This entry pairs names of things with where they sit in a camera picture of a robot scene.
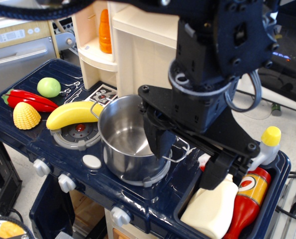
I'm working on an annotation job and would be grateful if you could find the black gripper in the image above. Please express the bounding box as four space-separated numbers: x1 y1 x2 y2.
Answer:
138 85 259 190

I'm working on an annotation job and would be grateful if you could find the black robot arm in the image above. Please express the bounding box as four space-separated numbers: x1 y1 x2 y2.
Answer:
117 0 278 190

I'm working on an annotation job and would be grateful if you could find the stainless steel pot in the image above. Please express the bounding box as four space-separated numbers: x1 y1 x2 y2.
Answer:
90 94 190 178

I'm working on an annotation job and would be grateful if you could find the yellow toy banana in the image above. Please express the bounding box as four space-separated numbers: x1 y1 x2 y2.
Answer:
46 101 104 130

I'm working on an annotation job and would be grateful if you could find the cream mayonnaise bottle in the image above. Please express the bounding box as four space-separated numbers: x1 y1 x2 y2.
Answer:
181 174 238 239

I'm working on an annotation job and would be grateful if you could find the red ketchup bottle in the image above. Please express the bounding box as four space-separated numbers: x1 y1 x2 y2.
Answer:
224 167 271 239

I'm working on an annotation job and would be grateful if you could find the grey yellow-capped toy faucet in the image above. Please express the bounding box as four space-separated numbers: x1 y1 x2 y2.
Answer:
249 126 282 171

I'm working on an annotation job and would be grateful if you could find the grey right stove knob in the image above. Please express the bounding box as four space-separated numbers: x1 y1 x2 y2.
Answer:
111 207 131 227

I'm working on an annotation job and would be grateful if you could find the grey stove knob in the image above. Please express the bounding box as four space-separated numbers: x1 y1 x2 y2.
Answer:
58 174 76 193
33 159 51 177
111 207 131 227

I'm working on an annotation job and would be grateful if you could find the grey oval stove button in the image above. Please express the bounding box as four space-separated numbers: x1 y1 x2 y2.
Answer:
82 154 102 170

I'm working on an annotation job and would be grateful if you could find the grey left burner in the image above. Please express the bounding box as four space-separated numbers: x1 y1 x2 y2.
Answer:
50 122 101 151

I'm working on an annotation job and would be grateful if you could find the cream toy kitchen cabinet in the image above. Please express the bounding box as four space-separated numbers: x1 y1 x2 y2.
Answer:
72 0 179 96

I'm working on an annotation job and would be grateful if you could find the grey middle stove knob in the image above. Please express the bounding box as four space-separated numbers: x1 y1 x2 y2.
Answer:
58 174 76 193

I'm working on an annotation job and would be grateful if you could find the orange toy carrot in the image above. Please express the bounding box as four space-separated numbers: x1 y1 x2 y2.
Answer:
99 9 112 54

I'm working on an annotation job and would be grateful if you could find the grey left stove knob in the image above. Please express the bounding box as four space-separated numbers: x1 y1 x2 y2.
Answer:
33 159 51 177

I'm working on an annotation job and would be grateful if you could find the navy blue toy stove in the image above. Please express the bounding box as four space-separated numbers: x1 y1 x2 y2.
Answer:
0 59 291 239

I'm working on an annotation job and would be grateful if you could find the green toy apple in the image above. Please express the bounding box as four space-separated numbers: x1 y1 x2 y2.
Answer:
37 77 61 98

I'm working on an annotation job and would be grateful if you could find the red toy chili pepper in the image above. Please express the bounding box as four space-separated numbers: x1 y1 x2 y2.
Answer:
1 89 58 113

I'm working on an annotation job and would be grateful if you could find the yellow toy corn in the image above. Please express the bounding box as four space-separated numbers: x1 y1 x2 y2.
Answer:
13 102 41 130

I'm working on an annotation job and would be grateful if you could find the black box on floor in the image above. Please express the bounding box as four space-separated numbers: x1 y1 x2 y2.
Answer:
0 142 22 216

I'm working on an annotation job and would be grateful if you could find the grey toy dishwasher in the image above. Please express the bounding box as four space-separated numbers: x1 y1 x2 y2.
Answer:
0 18 59 92

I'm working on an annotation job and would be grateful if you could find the braided black cable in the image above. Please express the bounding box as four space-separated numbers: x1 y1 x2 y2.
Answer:
0 0 96 21

